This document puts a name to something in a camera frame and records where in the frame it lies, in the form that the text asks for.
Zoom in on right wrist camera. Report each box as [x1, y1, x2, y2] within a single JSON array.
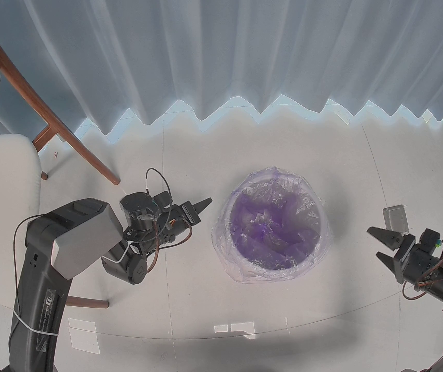
[[421, 228, 441, 249]]

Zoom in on pale blue curtain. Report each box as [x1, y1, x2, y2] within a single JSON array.
[[0, 0, 443, 147]]

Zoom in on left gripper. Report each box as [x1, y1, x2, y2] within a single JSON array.
[[159, 201, 202, 245]]

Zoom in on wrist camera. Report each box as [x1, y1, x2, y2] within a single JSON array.
[[153, 191, 172, 211], [421, 228, 441, 249]]

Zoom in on wooden chair with white cushions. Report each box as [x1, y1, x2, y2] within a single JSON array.
[[0, 33, 121, 309]]

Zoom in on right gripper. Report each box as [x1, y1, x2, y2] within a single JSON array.
[[366, 227, 443, 286]]

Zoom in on black cable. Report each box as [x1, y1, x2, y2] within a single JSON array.
[[145, 167, 174, 209]]

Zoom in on purple plastic bag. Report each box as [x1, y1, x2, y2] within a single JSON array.
[[212, 165, 335, 284]]

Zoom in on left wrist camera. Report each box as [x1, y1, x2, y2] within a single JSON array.
[[153, 191, 172, 211]]

